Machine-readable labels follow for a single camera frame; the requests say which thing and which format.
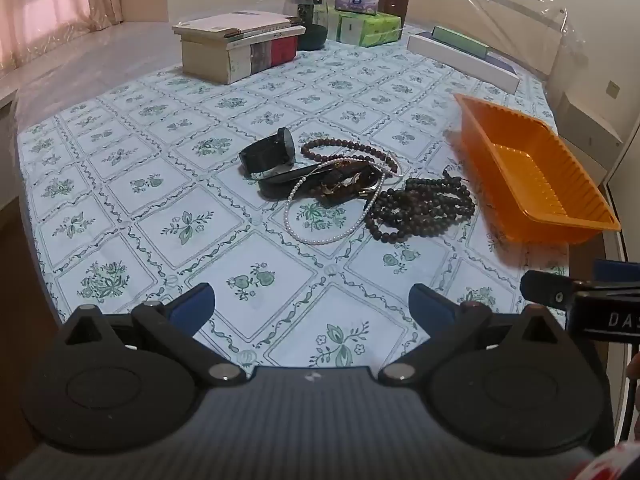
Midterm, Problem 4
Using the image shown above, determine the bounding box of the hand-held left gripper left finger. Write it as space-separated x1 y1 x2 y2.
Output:
62 282 248 387

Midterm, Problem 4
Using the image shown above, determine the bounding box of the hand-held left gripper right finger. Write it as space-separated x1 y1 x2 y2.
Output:
377 284 563 387

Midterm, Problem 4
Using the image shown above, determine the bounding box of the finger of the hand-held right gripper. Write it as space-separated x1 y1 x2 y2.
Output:
520 270 576 311
594 259 640 286

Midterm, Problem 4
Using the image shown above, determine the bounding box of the dark bead string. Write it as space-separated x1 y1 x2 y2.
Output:
365 175 477 243

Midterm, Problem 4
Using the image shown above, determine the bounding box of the white pearl necklace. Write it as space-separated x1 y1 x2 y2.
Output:
283 157 401 247

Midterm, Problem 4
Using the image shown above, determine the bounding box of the orange plastic tray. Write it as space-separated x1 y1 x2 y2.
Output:
454 92 622 246

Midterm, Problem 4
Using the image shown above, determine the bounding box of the black strap band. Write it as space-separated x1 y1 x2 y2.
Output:
257 164 321 200

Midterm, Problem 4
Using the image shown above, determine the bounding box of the brown leather strap watch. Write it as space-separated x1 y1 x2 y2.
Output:
312 160 385 207

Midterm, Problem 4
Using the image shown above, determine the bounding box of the black round-face watch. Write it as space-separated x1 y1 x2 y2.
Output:
239 127 297 181

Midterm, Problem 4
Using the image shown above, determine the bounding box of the brown wooden bead necklace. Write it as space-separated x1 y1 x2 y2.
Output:
300 138 405 178

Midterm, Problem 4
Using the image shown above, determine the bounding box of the red white printed clothing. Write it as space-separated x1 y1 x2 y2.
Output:
570 442 640 480

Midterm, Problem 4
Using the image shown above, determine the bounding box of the white nightstand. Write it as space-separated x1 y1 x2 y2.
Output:
555 90 626 171

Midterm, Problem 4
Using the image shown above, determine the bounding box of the floral printed bed sheet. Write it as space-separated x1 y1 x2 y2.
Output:
17 35 571 371

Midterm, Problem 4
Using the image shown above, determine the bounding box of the dark blue box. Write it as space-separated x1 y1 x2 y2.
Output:
487 52 523 78

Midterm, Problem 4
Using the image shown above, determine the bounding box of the long white box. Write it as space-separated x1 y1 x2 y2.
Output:
407 34 521 95

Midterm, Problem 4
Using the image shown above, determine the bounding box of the boxed book set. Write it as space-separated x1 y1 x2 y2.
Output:
181 35 300 85

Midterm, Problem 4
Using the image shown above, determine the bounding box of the long green box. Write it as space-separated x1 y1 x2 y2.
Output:
431 26 490 58

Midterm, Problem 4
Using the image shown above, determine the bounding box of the bright green tissue pack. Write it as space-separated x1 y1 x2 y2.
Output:
357 12 403 47

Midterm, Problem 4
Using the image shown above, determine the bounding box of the white-spined book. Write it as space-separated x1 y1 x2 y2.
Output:
225 24 307 53

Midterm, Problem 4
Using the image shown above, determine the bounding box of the cream paperback book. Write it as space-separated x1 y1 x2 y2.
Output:
171 11 293 41

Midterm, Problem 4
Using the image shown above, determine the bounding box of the pale green tissue pack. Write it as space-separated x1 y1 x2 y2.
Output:
327 9 362 45

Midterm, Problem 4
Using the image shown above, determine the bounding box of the dark green glass jar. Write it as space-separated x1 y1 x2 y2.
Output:
286 0 330 51

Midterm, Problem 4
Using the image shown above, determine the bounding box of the purple tissue pack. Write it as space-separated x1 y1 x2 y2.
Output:
334 0 383 16

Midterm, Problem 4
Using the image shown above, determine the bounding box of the pink curtain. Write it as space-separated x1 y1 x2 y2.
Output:
0 0 123 78

